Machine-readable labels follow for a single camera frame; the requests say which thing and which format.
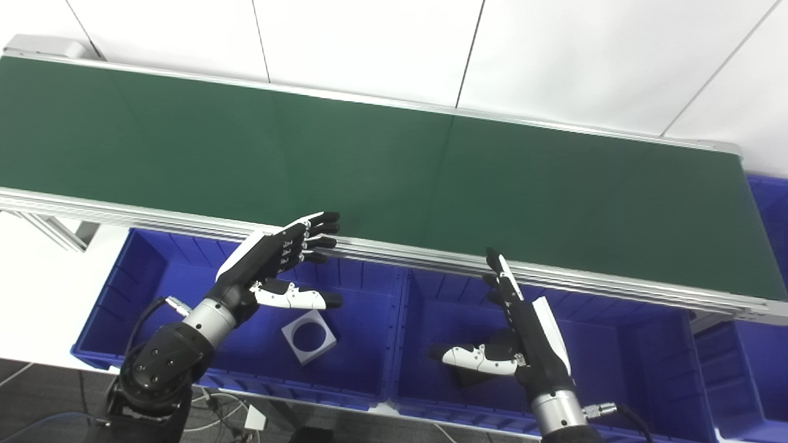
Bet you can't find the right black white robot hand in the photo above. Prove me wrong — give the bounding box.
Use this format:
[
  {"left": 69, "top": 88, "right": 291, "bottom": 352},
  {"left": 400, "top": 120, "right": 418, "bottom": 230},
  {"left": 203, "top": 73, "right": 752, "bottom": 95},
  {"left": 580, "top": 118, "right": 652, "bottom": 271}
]
[{"left": 428, "top": 247, "right": 576, "bottom": 401}]

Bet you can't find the green conveyor belt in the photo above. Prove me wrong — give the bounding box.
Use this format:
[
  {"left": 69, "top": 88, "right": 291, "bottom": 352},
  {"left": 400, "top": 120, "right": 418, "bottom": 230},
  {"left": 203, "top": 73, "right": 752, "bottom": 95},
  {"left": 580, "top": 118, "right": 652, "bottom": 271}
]
[
  {"left": 0, "top": 34, "right": 788, "bottom": 325},
  {"left": 0, "top": 57, "right": 770, "bottom": 301}
]

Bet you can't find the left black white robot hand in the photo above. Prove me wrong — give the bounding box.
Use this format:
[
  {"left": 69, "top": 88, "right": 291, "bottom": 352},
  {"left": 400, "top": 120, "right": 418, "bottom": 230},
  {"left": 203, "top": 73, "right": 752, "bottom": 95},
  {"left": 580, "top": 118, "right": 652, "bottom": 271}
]
[{"left": 212, "top": 211, "right": 344, "bottom": 324}]

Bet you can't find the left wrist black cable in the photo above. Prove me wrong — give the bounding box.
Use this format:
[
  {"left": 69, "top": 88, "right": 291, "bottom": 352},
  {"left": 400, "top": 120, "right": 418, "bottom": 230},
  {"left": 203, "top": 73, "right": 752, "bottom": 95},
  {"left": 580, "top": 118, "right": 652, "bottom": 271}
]
[{"left": 123, "top": 295, "right": 193, "bottom": 370}]

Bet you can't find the white floor cable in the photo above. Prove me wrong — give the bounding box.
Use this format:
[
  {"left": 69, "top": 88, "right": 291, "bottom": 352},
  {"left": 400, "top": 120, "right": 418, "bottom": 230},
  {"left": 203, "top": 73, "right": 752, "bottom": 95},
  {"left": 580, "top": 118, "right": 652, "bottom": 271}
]
[{"left": 183, "top": 386, "right": 248, "bottom": 433}]

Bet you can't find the white square part round hole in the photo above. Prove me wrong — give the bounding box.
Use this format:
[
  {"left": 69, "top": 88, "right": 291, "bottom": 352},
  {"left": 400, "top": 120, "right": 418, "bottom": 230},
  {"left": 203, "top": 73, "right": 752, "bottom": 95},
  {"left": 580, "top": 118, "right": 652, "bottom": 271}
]
[{"left": 281, "top": 309, "right": 337, "bottom": 366}]

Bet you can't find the aluminium conveyor leg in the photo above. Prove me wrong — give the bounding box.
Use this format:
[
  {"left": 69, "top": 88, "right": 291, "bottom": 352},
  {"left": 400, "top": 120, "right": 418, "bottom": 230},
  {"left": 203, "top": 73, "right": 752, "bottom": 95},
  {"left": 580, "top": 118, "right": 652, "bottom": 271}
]
[{"left": 11, "top": 210, "right": 101, "bottom": 253}]

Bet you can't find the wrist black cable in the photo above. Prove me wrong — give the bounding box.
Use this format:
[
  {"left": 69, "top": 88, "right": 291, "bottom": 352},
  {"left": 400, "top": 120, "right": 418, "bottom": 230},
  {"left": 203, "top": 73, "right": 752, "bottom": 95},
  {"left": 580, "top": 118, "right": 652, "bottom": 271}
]
[
  {"left": 123, "top": 295, "right": 193, "bottom": 370},
  {"left": 582, "top": 401, "right": 655, "bottom": 443}
]

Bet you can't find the blue plastic bin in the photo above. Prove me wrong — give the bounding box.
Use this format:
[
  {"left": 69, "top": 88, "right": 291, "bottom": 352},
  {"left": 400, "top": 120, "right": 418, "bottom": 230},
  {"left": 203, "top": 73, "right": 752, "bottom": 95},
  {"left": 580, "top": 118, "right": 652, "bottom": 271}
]
[
  {"left": 71, "top": 228, "right": 407, "bottom": 412},
  {"left": 388, "top": 268, "right": 709, "bottom": 443},
  {"left": 693, "top": 174, "right": 788, "bottom": 443}
]

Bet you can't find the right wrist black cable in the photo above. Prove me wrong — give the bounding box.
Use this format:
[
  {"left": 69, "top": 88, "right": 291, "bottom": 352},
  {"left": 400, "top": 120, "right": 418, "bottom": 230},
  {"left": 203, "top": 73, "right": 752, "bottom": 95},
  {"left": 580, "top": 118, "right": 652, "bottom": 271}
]
[{"left": 582, "top": 401, "right": 655, "bottom": 443}]

